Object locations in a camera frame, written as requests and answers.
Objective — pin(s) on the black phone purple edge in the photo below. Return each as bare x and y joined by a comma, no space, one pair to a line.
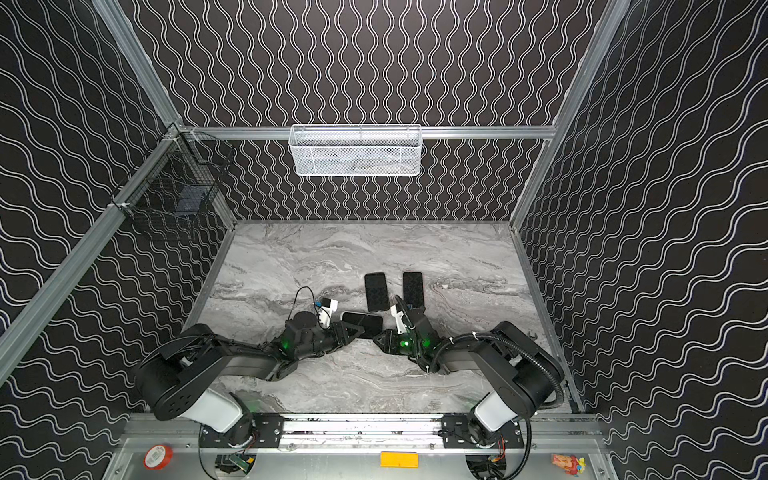
413,289

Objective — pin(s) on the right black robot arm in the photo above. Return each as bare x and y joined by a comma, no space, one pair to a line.
524,378

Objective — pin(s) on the yellow block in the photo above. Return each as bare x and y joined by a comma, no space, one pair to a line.
401,460

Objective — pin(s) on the white wire mesh basket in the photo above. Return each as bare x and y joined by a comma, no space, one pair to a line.
356,150

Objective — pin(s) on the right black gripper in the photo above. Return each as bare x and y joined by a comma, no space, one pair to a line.
392,339

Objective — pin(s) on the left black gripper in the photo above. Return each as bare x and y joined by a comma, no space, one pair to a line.
336,334

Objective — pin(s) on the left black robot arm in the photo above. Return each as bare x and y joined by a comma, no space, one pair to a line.
174,376

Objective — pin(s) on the red yellow toy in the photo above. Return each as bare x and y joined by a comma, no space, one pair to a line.
571,465

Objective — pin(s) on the black phone screen up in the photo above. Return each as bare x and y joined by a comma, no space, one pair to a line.
372,325

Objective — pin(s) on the white phone face down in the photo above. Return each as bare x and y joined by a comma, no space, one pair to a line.
376,290

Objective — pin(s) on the black wire basket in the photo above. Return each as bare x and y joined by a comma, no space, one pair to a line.
172,201

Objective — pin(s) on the red tape roll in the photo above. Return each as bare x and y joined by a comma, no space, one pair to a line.
157,457

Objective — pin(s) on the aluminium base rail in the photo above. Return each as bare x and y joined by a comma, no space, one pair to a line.
362,434

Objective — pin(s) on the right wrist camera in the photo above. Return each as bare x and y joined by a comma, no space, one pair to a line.
398,314

